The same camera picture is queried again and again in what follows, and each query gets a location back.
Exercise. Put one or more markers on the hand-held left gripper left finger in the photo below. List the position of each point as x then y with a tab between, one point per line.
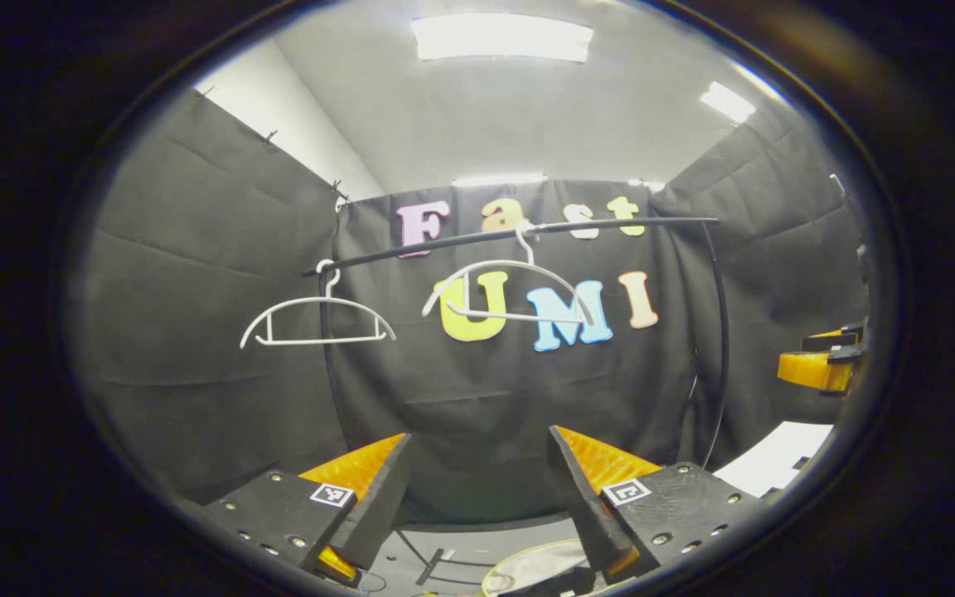
370	514

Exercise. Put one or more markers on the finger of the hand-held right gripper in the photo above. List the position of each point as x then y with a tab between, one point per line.
809	369

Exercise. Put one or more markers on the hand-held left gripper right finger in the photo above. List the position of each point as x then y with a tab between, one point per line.
585	506

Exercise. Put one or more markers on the black clothes rack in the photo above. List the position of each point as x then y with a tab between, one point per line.
652	221

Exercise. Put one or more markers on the white plastic hanger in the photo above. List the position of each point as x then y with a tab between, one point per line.
511	264
320	298

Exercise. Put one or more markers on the white board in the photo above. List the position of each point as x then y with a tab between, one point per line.
776	460

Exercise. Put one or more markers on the small ceiling light panel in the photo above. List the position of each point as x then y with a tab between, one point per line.
726	101

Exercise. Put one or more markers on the black backdrop cloth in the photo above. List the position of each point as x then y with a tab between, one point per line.
196	249

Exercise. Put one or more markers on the narrow ceiling light strip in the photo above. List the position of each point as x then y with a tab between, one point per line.
498	179

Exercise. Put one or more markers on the large ceiling light panel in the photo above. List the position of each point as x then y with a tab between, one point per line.
502	37

